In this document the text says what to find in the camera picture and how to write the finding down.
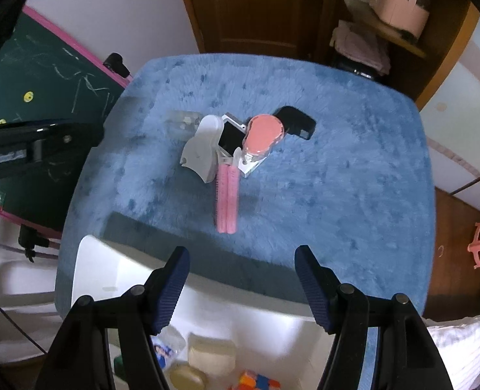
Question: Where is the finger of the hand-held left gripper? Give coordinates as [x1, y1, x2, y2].
[31, 124, 105, 163]
[0, 119, 74, 137]

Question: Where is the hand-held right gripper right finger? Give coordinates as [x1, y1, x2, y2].
[295, 245, 454, 390]

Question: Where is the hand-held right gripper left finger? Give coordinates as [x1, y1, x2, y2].
[35, 246, 191, 390]

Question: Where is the blue and white card packet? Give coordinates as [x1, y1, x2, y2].
[151, 325, 186, 368]

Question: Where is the beige rectangular box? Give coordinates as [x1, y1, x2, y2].
[188, 332, 236, 374]

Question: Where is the white plastic tray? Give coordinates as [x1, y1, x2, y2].
[70, 233, 368, 390]

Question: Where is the gold round tin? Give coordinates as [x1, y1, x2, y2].
[170, 363, 207, 390]

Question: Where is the colourful puzzle cube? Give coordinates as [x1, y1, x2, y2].
[234, 370, 281, 390]

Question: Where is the black clamp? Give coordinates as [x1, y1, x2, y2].
[103, 53, 132, 79]
[19, 227, 50, 261]

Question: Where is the blue fluffy mat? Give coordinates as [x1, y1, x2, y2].
[54, 53, 437, 390]

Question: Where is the pink hair clip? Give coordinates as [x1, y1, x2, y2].
[215, 164, 239, 234]

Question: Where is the clear plastic box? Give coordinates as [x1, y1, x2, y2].
[168, 110, 202, 139]

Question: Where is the white plastic object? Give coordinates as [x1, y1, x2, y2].
[0, 227, 74, 366]

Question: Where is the white curved plastic holder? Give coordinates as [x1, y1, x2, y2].
[180, 114, 224, 183]

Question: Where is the pink oval case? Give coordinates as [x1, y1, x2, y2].
[242, 114, 285, 156]

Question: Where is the white checked towel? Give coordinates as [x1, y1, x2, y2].
[424, 313, 480, 390]

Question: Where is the black case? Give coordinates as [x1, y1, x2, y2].
[273, 106, 317, 139]

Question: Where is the pale floral wardrobe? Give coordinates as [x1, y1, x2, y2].
[416, 4, 480, 216]

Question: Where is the dark floor item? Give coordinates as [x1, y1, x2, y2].
[333, 55, 376, 81]

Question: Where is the brown wooden door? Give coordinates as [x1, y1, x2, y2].
[173, 0, 326, 59]

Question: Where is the folded pink cloth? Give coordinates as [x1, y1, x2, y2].
[330, 20, 391, 74]

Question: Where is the wooden corner shelf unit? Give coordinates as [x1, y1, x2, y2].
[317, 0, 480, 100]

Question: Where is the green chalkboard with pink frame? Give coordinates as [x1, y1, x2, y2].
[0, 6, 133, 238]

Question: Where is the black cable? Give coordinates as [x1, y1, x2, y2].
[0, 292, 48, 355]

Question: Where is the pink basket with handle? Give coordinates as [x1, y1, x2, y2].
[369, 0, 431, 37]

